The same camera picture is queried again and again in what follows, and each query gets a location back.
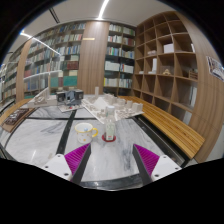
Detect linear ceiling light strip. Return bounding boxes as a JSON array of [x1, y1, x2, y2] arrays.
[[96, 0, 111, 21]]

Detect brown model on wooden board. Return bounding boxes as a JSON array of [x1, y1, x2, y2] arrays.
[[1, 106, 35, 134]]

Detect narrow bookshelf full of books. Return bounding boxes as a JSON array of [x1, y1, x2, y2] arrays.
[[102, 22, 137, 98]]

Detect white mug yellow handle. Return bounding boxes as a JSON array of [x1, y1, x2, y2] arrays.
[[73, 121, 100, 145]]

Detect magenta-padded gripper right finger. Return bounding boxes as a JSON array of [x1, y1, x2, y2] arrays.
[[131, 143, 183, 186]]

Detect wall poster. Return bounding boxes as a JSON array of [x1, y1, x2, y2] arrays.
[[206, 55, 224, 83]]

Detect wide bookshelf full of books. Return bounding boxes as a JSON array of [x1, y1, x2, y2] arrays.
[[0, 21, 87, 108]]

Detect white architectural building model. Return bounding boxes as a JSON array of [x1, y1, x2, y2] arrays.
[[26, 86, 61, 110]]

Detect black linear ceiling slot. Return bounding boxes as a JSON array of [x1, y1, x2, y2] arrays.
[[48, 6, 62, 25]]

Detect white city block model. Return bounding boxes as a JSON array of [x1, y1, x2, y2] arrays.
[[81, 86, 145, 125]]

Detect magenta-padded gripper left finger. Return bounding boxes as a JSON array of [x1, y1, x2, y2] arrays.
[[42, 142, 92, 185]]

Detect dark grey architectural building model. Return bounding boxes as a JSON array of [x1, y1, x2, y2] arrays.
[[55, 88, 85, 113]]

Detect wooden cubby shelf unit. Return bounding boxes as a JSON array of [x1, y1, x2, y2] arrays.
[[131, 11, 201, 126]]

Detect clear plastic bottle white cap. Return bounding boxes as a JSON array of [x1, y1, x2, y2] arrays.
[[103, 104, 117, 143]]

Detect wooden slatted bench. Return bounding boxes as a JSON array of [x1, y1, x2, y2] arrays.
[[117, 95, 206, 161]]

